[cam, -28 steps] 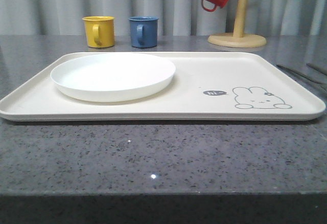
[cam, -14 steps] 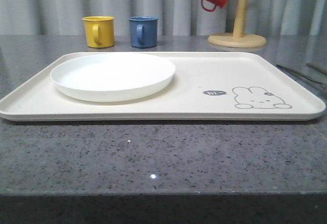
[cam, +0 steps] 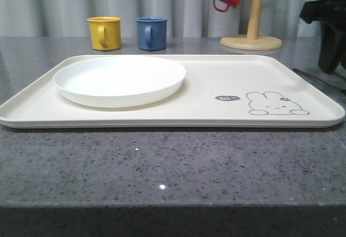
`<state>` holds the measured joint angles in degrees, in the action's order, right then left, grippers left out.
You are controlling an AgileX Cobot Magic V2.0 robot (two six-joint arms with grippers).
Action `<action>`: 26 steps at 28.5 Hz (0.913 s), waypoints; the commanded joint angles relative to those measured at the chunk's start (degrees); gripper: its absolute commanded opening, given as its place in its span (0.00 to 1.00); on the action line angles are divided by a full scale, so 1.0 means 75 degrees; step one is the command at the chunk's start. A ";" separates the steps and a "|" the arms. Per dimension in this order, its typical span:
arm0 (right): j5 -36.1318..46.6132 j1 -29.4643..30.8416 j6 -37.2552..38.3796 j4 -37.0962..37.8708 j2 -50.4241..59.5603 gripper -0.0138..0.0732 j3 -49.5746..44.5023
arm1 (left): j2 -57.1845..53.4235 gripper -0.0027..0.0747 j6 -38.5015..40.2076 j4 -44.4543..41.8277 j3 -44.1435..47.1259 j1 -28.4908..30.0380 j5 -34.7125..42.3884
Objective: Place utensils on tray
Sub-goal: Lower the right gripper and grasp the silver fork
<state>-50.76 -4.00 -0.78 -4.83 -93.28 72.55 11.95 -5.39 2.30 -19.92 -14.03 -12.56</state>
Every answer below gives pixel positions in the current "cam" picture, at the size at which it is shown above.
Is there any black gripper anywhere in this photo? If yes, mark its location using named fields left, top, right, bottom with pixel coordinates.
left=300, top=0, right=345, bottom=74

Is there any silver metal fork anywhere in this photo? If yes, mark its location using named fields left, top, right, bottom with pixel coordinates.
left=292, top=68, right=346, bottom=95

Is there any white round plate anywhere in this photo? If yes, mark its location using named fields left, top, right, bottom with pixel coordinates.
left=53, top=55, right=187, bottom=108

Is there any wooden mug tree stand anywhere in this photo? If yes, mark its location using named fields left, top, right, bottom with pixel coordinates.
left=220, top=0, right=282, bottom=50

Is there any beige rabbit serving tray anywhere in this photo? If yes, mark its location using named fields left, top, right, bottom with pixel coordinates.
left=1, top=55, right=345, bottom=128

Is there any blue mug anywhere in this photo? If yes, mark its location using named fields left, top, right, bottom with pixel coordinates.
left=136, top=17, right=168, bottom=51

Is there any yellow mug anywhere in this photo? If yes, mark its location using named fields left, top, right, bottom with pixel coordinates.
left=86, top=16, right=122, bottom=51

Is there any grey pleated curtain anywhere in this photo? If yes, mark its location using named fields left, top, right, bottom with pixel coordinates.
left=1, top=0, right=319, bottom=38

